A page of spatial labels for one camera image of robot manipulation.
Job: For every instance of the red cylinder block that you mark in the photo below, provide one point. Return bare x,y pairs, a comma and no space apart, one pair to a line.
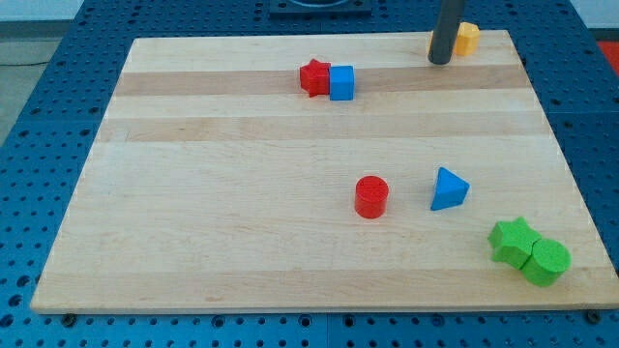
371,195

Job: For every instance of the wooden board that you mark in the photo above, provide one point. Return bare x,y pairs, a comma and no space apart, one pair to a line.
215,184

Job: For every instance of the dark robot base mount plate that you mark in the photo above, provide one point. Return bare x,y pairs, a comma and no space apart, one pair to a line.
289,8

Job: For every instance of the yellow hexagon block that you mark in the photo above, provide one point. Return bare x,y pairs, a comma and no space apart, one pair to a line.
468,38

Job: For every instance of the green cylinder block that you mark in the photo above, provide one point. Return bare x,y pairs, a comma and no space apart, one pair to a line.
549,259

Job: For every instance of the blue triangle block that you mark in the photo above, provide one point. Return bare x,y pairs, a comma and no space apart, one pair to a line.
450,190

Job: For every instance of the green star block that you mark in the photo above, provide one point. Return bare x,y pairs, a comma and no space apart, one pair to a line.
512,242

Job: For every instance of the grey cylindrical robot arm rod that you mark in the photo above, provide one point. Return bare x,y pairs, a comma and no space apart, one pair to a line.
450,13

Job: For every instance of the red star block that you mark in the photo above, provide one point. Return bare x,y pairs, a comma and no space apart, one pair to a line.
315,78

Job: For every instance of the blue cube block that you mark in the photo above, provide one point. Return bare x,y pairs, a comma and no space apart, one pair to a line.
342,83

